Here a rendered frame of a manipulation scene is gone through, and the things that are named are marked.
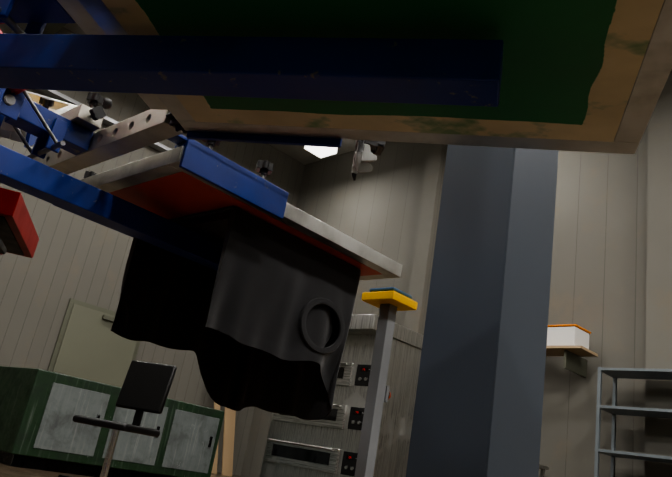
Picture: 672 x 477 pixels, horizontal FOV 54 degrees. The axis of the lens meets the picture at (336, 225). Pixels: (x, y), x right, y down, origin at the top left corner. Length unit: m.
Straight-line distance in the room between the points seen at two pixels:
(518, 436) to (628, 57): 0.73
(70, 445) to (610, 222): 6.94
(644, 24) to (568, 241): 8.80
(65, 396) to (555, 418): 5.83
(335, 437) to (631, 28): 5.65
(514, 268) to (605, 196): 8.33
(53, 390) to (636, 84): 5.51
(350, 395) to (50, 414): 2.54
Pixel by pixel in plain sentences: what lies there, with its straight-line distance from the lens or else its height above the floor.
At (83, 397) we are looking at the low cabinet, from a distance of 6.16.
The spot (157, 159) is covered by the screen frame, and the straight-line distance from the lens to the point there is 1.52.
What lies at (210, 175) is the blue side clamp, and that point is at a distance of 1.47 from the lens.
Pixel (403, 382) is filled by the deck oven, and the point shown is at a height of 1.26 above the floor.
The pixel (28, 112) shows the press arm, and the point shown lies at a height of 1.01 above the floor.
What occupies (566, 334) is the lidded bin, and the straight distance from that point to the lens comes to 8.55.
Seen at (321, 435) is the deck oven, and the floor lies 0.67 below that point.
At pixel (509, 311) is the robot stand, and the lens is 1.33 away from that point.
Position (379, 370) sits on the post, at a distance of 2.09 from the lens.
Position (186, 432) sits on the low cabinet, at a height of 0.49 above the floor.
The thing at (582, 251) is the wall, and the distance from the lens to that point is 9.50.
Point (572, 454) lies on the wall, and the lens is 8.95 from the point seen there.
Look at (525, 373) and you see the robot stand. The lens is 1.37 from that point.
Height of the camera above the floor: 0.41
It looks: 20 degrees up
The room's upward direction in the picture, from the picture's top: 10 degrees clockwise
